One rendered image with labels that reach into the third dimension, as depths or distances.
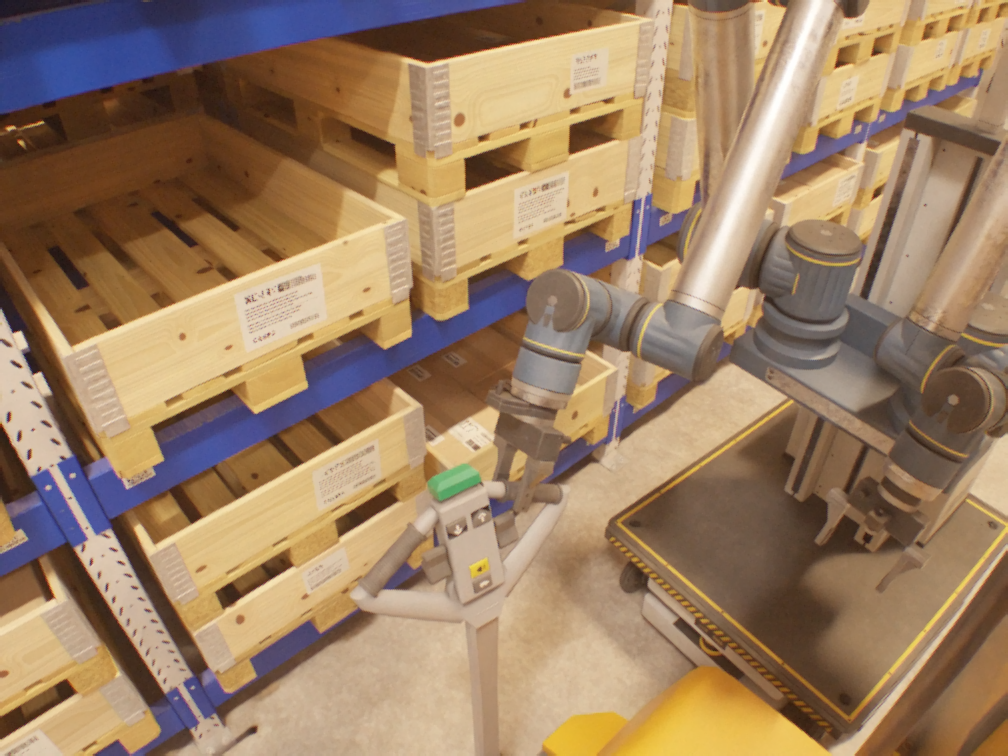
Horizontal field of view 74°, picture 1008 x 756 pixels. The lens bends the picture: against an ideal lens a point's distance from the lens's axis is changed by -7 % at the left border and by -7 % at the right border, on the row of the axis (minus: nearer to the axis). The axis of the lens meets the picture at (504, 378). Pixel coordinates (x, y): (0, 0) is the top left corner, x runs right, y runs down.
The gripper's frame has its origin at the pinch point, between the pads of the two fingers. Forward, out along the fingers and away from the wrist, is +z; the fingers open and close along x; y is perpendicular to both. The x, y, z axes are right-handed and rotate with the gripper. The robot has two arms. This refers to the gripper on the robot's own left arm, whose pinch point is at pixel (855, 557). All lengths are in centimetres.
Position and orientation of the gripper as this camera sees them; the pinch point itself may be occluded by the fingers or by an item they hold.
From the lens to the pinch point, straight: 142.5
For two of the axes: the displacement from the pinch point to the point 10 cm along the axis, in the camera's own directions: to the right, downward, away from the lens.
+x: 6.1, 5.3, -6.0
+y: -7.1, 0.3, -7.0
